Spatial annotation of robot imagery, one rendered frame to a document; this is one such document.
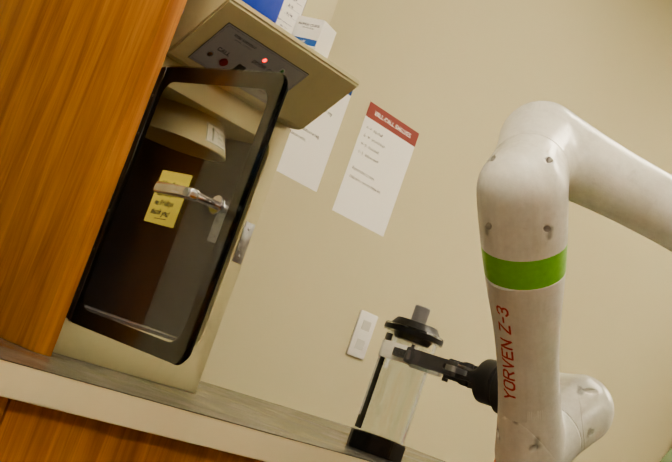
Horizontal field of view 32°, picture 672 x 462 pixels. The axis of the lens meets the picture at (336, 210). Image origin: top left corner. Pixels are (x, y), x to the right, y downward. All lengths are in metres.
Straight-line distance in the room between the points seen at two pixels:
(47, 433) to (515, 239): 0.64
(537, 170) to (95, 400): 0.62
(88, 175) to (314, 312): 1.20
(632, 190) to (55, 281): 0.81
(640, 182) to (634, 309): 2.37
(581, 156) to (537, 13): 1.65
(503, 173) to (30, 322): 0.67
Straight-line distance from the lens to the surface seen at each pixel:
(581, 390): 1.86
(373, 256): 2.89
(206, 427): 1.58
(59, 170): 1.72
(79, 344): 1.80
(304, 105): 1.94
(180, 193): 1.52
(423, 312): 2.09
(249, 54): 1.82
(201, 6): 1.77
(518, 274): 1.59
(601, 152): 1.71
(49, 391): 1.41
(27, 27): 1.93
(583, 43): 3.53
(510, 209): 1.54
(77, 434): 1.49
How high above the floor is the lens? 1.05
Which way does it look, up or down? 8 degrees up
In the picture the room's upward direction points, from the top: 20 degrees clockwise
